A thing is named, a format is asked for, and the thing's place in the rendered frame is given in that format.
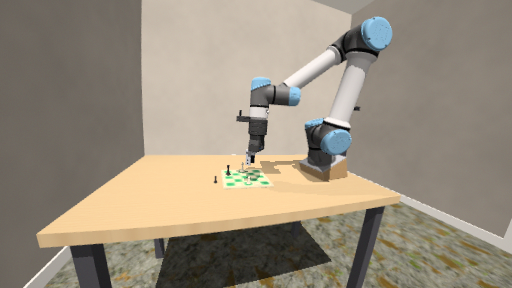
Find green and cream chessboard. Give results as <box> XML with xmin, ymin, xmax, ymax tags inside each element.
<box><xmin>221</xmin><ymin>169</ymin><xmax>274</xmax><ymax>189</ymax></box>

